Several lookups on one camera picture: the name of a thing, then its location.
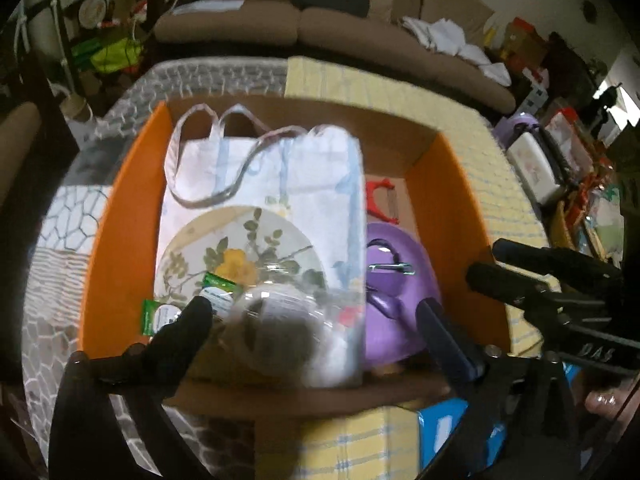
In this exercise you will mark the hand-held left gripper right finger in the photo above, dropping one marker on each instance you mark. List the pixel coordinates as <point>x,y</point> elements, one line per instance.
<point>445,337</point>

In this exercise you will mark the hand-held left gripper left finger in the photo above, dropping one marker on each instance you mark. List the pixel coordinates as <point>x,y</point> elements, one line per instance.
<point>192,317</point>

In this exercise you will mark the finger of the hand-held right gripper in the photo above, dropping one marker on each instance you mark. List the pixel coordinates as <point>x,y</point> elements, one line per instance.
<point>520,287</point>
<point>550,260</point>

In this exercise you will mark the small green packet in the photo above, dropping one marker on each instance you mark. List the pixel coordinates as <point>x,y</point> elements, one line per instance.
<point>152,317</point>
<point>220,287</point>

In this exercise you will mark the floral round plate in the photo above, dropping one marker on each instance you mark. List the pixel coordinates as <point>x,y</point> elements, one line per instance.
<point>225,240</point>

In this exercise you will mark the silver carabiner clip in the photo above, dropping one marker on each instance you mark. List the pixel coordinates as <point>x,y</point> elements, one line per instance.
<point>392,268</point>

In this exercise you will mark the clear round plastic container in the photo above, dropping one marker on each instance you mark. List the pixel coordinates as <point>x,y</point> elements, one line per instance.
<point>280,325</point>

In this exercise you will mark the orange cardboard box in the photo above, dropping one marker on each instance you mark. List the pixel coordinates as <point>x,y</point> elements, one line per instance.
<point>125,210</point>

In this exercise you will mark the red plastic grater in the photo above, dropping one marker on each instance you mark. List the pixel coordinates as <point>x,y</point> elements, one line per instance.
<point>375,195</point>

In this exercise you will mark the white tote bag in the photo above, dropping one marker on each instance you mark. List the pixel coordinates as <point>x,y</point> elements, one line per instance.
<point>310,170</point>

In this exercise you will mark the person's right hand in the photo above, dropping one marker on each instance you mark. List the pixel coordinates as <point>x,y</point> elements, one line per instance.
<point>602,400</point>

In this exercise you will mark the pale green floral bag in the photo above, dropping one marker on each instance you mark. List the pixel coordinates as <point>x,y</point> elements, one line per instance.
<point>610,220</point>

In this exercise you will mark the white box-shaped appliance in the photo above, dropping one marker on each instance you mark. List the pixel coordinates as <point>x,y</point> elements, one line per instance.
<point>535,167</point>

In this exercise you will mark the black remote control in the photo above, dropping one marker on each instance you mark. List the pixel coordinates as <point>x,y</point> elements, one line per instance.
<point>557,152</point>

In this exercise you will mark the pile of red packages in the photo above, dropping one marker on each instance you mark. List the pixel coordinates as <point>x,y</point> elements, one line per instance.
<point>575,145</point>

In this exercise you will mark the purple plastic container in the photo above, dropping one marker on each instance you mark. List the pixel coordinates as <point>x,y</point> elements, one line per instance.
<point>515,122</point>

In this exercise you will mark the dark wooden cabinet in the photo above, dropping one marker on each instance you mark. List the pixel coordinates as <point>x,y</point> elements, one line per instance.
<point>567,65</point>

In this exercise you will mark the brown cardboard carton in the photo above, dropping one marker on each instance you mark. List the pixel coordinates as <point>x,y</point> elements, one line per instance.
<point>525,42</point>

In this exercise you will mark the yellow bottle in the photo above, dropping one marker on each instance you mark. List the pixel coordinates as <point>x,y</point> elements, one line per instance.
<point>492,37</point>

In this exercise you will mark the white clothes pile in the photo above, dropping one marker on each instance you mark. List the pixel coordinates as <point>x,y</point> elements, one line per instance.
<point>450,35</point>

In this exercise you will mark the bright green bag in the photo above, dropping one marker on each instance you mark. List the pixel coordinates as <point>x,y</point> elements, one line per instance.
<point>117,57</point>

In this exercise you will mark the yellow checkered tablecloth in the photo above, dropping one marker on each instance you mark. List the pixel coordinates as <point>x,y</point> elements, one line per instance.
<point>325,80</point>

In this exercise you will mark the white metal rack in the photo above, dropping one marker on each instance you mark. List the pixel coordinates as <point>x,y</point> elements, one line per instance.
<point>62,60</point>

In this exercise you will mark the brown sofa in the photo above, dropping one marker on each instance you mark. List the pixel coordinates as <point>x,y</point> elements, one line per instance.
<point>240,25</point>

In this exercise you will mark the white papers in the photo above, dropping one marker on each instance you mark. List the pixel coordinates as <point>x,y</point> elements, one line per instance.
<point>207,6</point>

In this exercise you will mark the round dial scale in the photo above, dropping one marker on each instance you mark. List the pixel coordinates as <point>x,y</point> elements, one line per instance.
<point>92,10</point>

